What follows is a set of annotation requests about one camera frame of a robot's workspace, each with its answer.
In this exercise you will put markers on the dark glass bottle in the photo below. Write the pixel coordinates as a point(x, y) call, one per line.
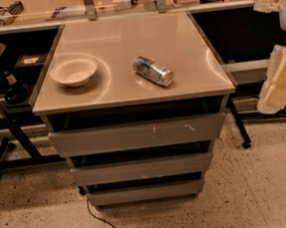
point(17, 93)

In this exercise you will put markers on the grey drawer cabinet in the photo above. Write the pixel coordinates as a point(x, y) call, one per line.
point(118, 94)

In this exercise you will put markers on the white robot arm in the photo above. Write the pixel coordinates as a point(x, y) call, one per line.
point(272, 97)

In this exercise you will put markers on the black table leg with caster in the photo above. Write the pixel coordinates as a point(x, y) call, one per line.
point(246, 139)

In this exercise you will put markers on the black side desk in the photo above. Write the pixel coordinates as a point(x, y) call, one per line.
point(36, 158)

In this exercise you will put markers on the grey bottom drawer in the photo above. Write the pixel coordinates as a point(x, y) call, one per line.
point(143, 194)

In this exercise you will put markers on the yellow foam-covered gripper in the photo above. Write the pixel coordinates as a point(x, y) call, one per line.
point(273, 96)

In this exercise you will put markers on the grey drawer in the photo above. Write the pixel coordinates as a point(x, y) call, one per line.
point(141, 169)
point(143, 194)
point(130, 136)

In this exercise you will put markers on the white paper bowl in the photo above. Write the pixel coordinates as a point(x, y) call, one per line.
point(74, 72)

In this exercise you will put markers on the grey top drawer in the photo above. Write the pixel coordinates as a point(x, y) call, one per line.
point(130, 136)

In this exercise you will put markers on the silver blue soda can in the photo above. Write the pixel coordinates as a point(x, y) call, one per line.
point(152, 71)

